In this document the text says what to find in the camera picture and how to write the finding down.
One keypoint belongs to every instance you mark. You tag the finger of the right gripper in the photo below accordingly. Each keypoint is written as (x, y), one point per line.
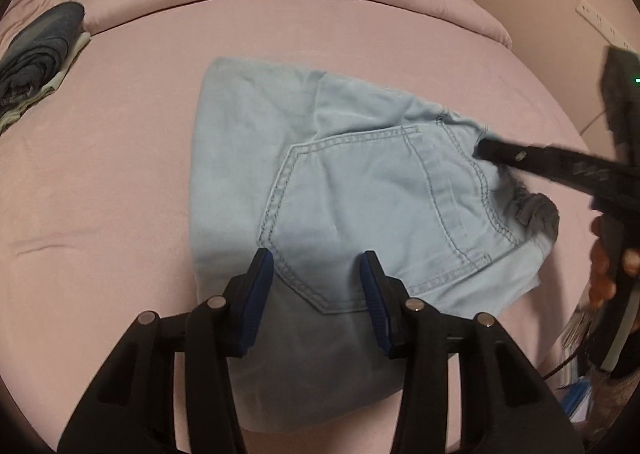
(580, 171)

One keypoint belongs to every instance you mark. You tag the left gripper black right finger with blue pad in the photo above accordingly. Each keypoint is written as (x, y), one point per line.
(506, 407)

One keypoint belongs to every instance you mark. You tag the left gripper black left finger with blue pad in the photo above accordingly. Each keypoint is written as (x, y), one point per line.
(129, 405)

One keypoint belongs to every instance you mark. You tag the light blue strawberry pants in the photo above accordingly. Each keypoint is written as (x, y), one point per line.
(320, 168)

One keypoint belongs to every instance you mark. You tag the beige sleeved forearm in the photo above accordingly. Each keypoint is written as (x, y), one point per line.
(609, 396)

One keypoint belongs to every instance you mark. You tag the person right hand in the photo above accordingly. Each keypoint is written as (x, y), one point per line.
(601, 281)

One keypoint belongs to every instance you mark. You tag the pink bed sheet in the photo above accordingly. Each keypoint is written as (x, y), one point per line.
(94, 180)

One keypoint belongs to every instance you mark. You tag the dark blue folded jeans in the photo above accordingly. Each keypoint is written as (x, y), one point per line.
(38, 52)

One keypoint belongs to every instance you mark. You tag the pale green folded garment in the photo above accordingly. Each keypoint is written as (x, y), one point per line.
(13, 115)

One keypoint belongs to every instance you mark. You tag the white wall socket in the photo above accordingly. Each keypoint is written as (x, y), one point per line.
(623, 32)

